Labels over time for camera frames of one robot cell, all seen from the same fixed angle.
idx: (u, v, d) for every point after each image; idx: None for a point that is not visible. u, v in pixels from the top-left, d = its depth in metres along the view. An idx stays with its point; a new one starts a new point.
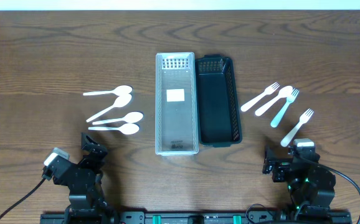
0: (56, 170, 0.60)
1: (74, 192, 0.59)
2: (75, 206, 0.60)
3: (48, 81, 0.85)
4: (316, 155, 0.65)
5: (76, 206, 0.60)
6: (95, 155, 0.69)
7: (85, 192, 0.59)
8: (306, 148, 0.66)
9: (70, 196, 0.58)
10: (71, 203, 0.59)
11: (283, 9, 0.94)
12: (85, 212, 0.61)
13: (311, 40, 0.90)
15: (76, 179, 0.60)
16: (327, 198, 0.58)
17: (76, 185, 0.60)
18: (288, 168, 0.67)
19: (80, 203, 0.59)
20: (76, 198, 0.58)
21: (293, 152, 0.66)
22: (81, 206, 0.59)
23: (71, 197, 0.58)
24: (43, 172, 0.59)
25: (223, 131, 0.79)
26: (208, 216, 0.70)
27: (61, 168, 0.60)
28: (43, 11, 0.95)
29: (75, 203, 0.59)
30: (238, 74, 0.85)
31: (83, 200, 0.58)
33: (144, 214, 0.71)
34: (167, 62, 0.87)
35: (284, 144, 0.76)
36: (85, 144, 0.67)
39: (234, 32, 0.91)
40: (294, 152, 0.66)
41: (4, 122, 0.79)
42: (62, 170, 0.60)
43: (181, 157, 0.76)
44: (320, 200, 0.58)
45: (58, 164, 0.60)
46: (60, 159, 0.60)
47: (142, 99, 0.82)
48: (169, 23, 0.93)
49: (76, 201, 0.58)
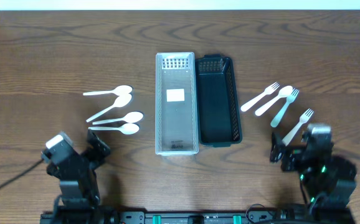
0: (55, 154, 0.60)
1: (65, 178, 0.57)
2: (66, 193, 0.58)
3: (48, 81, 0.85)
4: (330, 141, 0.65)
5: (67, 194, 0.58)
6: (98, 150, 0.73)
7: (76, 179, 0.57)
8: (321, 135, 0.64)
9: (62, 181, 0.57)
10: (62, 190, 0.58)
11: (283, 8, 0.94)
12: (75, 204, 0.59)
13: (311, 40, 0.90)
15: (70, 167, 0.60)
16: (346, 190, 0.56)
17: (69, 172, 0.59)
18: (301, 156, 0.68)
19: (71, 190, 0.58)
20: (68, 183, 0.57)
21: (307, 139, 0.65)
22: (72, 193, 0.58)
23: (63, 183, 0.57)
24: (44, 154, 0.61)
25: (223, 130, 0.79)
26: (208, 216, 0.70)
27: (61, 153, 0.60)
28: (43, 10, 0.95)
29: (67, 190, 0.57)
30: (238, 74, 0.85)
31: (74, 186, 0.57)
33: (144, 214, 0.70)
34: (167, 62, 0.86)
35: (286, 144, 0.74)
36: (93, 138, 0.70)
39: (235, 31, 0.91)
40: (309, 138, 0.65)
41: (4, 121, 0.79)
42: (61, 155, 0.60)
43: (181, 157, 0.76)
44: (339, 191, 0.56)
45: (60, 149, 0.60)
46: (63, 143, 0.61)
47: (142, 99, 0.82)
48: (169, 23, 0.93)
49: (66, 187, 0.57)
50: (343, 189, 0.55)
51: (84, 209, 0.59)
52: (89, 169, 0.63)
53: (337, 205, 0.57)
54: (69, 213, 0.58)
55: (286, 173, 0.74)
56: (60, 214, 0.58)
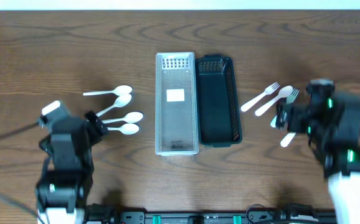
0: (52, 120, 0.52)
1: (58, 132, 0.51)
2: (56, 150, 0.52)
3: (48, 80, 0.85)
4: (332, 88, 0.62)
5: (58, 150, 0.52)
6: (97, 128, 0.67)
7: (71, 133, 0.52)
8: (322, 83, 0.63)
9: (52, 135, 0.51)
10: (54, 145, 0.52)
11: (283, 8, 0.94)
12: (66, 163, 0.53)
13: (311, 40, 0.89)
15: (64, 122, 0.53)
16: (354, 112, 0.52)
17: (63, 126, 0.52)
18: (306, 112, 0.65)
19: (64, 146, 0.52)
20: (59, 138, 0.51)
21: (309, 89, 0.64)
22: (65, 149, 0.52)
23: (55, 136, 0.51)
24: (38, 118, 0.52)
25: (223, 131, 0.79)
26: (208, 216, 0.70)
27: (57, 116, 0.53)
28: (43, 10, 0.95)
29: (58, 144, 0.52)
30: (238, 74, 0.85)
31: (68, 140, 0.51)
33: (144, 214, 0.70)
34: (167, 62, 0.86)
35: (284, 145, 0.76)
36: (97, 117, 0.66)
39: (235, 31, 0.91)
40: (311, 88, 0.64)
41: (4, 121, 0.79)
42: (59, 117, 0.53)
43: (181, 157, 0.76)
44: (345, 118, 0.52)
45: (55, 115, 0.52)
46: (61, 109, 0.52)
47: (142, 99, 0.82)
48: (169, 23, 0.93)
49: (59, 142, 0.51)
50: (349, 114, 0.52)
51: (76, 170, 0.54)
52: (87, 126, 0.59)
53: (348, 136, 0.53)
54: (58, 173, 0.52)
55: (286, 173, 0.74)
56: (49, 174, 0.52)
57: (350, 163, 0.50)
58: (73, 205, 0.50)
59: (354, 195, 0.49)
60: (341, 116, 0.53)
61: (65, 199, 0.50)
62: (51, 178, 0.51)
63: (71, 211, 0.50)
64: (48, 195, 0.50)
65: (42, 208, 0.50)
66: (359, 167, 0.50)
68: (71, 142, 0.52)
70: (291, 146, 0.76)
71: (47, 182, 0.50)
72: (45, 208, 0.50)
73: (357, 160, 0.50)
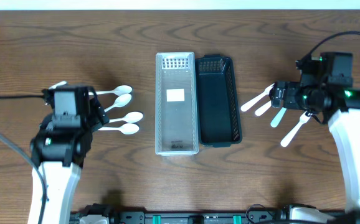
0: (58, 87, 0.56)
1: (60, 89, 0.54)
2: (60, 106, 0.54)
3: (48, 80, 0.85)
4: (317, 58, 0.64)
5: (60, 108, 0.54)
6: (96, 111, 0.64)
7: (73, 89, 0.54)
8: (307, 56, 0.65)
9: (56, 90, 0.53)
10: (55, 101, 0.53)
11: (283, 8, 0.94)
12: (65, 121, 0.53)
13: (311, 40, 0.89)
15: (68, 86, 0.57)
16: (345, 58, 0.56)
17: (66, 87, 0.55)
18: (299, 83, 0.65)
19: (65, 102, 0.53)
20: (62, 95, 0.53)
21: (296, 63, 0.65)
22: (66, 105, 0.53)
23: (57, 92, 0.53)
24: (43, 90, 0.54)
25: (223, 130, 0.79)
26: (208, 216, 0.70)
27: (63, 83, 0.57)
28: (43, 10, 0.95)
29: (60, 99, 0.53)
30: (238, 74, 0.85)
31: (70, 95, 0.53)
33: (144, 214, 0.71)
34: (167, 62, 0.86)
35: (283, 145, 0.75)
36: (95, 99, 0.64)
39: (235, 31, 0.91)
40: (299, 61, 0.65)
41: (4, 122, 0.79)
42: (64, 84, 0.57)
43: (181, 157, 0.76)
44: (337, 63, 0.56)
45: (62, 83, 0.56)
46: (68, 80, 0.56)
47: (142, 99, 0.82)
48: (169, 23, 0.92)
49: (61, 96, 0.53)
50: (340, 60, 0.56)
51: (75, 128, 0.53)
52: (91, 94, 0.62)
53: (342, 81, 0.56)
54: (56, 130, 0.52)
55: (286, 173, 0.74)
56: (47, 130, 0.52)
57: (349, 99, 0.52)
58: (70, 158, 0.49)
59: (355, 126, 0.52)
60: (332, 61, 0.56)
61: (61, 153, 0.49)
62: (47, 133, 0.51)
63: (68, 164, 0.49)
64: (45, 149, 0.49)
65: (38, 162, 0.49)
66: (356, 102, 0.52)
68: (75, 97, 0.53)
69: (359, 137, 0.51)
70: (291, 146, 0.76)
71: (44, 136, 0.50)
72: (42, 163, 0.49)
73: (354, 95, 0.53)
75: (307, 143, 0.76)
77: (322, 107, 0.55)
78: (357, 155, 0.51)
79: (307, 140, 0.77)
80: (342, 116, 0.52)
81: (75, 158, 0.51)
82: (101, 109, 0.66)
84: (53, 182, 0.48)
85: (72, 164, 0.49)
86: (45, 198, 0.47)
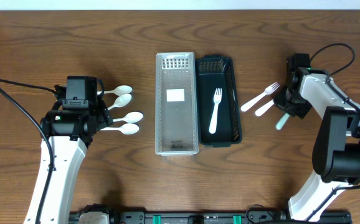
0: None
1: (73, 77, 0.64)
2: (69, 93, 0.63)
3: (49, 81, 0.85)
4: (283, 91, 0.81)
5: (70, 94, 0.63)
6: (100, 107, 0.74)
7: (83, 76, 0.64)
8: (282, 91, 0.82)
9: (70, 78, 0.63)
10: (68, 88, 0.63)
11: (283, 7, 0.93)
12: (75, 104, 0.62)
13: (312, 39, 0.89)
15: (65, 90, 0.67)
16: (304, 55, 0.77)
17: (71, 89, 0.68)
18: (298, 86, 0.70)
19: (76, 88, 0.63)
20: (75, 81, 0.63)
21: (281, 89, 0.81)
22: (76, 91, 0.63)
23: (70, 79, 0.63)
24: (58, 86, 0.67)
25: (223, 130, 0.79)
26: (208, 216, 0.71)
27: None
28: (43, 10, 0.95)
29: (73, 88, 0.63)
30: (238, 74, 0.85)
31: (80, 81, 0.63)
33: (144, 214, 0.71)
34: (167, 62, 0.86)
35: (279, 128, 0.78)
36: (103, 104, 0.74)
39: (235, 31, 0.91)
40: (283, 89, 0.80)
41: (4, 121, 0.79)
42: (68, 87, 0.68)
43: (181, 157, 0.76)
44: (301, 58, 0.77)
45: (99, 83, 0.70)
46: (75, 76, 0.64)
47: (142, 99, 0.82)
48: (169, 23, 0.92)
49: (73, 83, 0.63)
50: (302, 56, 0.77)
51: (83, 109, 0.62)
52: (103, 89, 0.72)
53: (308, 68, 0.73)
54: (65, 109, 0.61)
55: (286, 174, 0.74)
56: (57, 110, 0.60)
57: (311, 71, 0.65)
58: (77, 133, 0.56)
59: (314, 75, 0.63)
60: (296, 59, 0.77)
61: (69, 129, 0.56)
62: (58, 112, 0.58)
63: (75, 139, 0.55)
64: (53, 125, 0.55)
65: (47, 135, 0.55)
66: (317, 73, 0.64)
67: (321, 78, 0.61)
68: (85, 86, 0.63)
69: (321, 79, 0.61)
70: (291, 145, 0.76)
71: (53, 114, 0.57)
72: (50, 136, 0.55)
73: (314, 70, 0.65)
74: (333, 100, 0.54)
75: (307, 143, 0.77)
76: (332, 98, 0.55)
77: (292, 85, 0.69)
78: (321, 88, 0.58)
79: (307, 139, 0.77)
80: (308, 76, 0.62)
81: (81, 135, 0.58)
82: (105, 111, 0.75)
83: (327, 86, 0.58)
84: (60, 151, 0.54)
85: (79, 139, 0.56)
86: (52, 167, 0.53)
